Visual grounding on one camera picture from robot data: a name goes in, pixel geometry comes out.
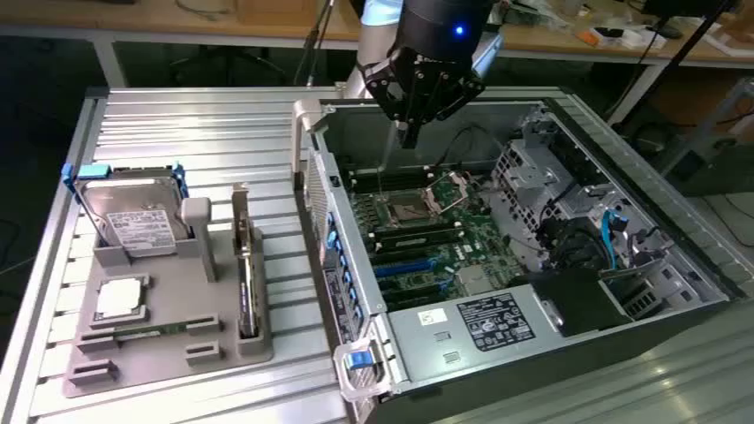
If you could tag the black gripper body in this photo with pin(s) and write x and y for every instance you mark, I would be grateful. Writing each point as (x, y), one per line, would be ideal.
(441, 26)

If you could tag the black graphics card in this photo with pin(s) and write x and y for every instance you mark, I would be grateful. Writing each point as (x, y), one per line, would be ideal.
(247, 274)

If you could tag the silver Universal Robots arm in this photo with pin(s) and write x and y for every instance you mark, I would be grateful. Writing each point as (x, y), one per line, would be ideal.
(376, 53)

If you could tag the metal socket cover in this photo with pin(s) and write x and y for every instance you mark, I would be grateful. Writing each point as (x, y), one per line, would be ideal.
(431, 187)

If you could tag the black RAM slot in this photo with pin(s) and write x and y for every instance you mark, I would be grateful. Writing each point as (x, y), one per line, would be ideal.
(405, 183)

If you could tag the perforated metal drive cage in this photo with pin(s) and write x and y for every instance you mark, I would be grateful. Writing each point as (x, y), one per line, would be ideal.
(524, 176)

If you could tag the thin metal locking lever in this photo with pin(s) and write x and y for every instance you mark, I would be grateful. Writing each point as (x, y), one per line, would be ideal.
(383, 185)

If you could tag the CPU socket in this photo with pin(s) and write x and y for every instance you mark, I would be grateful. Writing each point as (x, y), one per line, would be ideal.
(412, 207)

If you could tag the black stand base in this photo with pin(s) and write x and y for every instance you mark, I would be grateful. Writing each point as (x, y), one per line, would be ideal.
(227, 55)

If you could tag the green motherboard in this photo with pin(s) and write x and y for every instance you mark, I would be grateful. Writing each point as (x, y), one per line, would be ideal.
(471, 229)

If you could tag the white and black desk object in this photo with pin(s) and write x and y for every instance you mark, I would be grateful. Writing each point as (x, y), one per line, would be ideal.
(632, 40)

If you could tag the black computer mouse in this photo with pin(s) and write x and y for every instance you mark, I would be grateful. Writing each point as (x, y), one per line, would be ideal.
(670, 31)

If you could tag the black stand pole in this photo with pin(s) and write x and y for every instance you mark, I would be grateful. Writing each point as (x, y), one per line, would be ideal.
(676, 62)

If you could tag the blue expansion slot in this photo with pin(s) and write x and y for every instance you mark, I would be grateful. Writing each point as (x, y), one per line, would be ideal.
(403, 268)

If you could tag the silver chipset heatsink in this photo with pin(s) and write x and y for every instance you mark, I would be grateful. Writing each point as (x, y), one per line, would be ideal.
(473, 282)

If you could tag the black expansion slot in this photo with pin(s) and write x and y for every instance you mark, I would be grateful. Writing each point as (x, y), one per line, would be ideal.
(415, 302)
(408, 290)

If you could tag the dark equipment box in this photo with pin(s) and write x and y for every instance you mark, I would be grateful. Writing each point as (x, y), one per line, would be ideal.
(718, 172)

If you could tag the blue disk caddy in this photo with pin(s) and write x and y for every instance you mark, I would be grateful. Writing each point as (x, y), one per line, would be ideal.
(93, 171)

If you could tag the silver hard disk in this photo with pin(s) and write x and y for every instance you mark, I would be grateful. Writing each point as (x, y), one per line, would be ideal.
(135, 229)

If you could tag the grey disk bay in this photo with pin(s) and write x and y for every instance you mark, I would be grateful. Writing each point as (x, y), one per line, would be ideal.
(642, 300)

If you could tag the grey power supply unit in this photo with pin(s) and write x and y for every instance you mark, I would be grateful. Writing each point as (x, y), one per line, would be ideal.
(424, 349)

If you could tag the grey parts rack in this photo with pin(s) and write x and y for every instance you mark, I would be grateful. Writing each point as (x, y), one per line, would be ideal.
(171, 300)

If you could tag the black open PC case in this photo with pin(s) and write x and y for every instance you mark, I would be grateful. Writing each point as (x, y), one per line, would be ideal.
(588, 362)

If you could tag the silver CPU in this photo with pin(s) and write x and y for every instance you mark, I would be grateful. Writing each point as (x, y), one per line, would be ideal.
(120, 298)

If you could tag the green RAM stick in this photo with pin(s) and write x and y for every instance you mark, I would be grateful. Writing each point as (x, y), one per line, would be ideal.
(153, 331)

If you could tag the wooden desk white frame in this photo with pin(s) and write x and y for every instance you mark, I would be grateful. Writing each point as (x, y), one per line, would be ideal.
(554, 42)
(147, 26)

